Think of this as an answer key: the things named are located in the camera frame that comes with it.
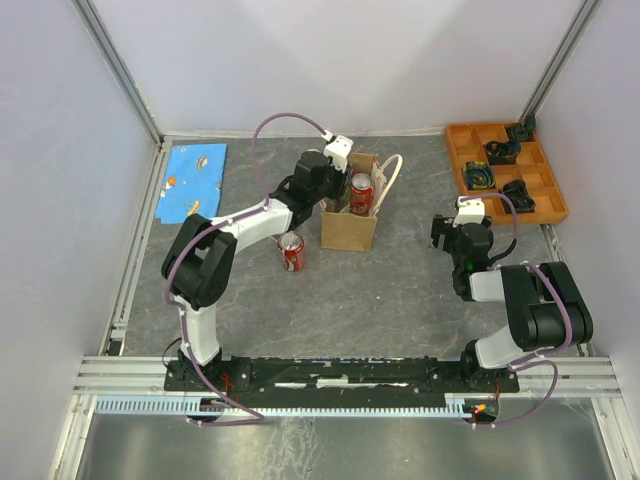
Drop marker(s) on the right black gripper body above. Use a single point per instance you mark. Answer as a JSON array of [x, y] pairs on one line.
[[444, 226]]

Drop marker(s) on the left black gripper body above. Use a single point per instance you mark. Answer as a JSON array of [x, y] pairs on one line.
[[334, 184]]

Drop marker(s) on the red cola can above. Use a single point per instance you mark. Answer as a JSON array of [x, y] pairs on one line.
[[292, 249], [362, 191]]

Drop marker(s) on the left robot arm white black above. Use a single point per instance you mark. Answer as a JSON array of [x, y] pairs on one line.
[[199, 263]]

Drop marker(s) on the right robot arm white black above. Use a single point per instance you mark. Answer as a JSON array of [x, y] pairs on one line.
[[545, 311]]

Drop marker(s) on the green yellow rolled sock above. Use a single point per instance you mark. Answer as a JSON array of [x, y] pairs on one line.
[[478, 176]]

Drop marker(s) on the dark rolled sock front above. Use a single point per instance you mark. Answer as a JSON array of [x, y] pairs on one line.
[[517, 193]]

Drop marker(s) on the orange wooden divided tray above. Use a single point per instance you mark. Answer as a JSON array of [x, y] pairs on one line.
[[466, 143]]

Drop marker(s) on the black rolled sock centre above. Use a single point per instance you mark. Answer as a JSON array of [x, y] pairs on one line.
[[502, 153]]

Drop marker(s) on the dark green sock rear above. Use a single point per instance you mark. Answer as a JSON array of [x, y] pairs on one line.
[[522, 131]]

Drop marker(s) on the blue patterned cloth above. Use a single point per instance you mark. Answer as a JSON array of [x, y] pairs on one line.
[[192, 183]]

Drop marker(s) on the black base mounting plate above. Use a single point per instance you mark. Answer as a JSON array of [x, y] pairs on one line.
[[334, 383]]

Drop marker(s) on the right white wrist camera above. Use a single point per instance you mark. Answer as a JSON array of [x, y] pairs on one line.
[[470, 210]]

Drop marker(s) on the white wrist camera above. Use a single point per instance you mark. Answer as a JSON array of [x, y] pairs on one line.
[[337, 149], [470, 210]]

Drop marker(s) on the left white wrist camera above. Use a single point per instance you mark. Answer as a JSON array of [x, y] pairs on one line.
[[337, 149]]

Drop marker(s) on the aluminium frame rail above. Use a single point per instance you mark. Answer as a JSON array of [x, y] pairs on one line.
[[579, 377]]

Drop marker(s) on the blue slotted cable duct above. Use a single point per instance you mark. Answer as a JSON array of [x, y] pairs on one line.
[[199, 406]]

